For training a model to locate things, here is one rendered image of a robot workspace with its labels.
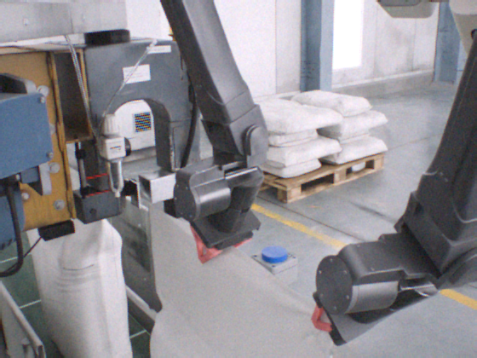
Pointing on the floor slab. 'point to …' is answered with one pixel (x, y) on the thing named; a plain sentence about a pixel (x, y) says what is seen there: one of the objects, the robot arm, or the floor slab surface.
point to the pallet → (336, 172)
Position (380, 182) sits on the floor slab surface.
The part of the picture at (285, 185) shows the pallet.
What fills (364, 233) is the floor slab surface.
